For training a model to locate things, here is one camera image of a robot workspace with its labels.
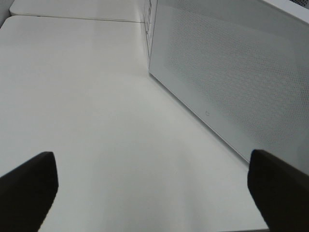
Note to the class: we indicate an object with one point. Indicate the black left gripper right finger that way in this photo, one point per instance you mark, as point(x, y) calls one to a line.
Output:
point(280, 192)

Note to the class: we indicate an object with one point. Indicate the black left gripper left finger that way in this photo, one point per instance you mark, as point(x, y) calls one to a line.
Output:
point(27, 193)

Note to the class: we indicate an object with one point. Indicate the white microwave door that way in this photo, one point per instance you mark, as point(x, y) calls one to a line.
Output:
point(240, 66)

